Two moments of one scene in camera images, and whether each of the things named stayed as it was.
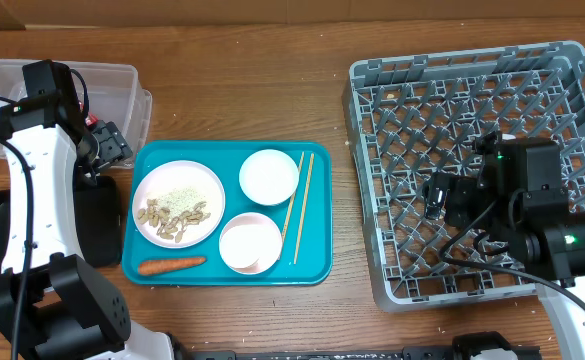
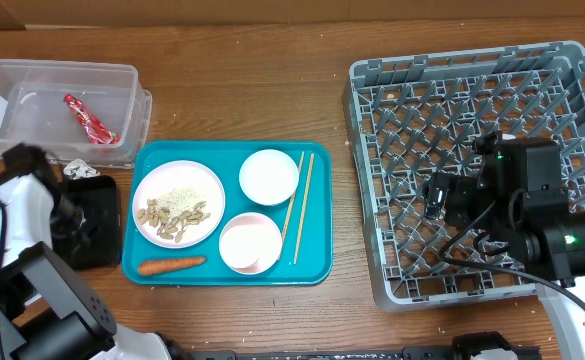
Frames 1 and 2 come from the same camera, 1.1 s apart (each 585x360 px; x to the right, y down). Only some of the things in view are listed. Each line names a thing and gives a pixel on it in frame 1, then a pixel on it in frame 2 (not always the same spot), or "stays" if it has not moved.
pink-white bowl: x=250 y=243 stays
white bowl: x=269 y=177 stays
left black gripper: x=113 y=146 → x=76 y=240
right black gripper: x=464 y=196 stays
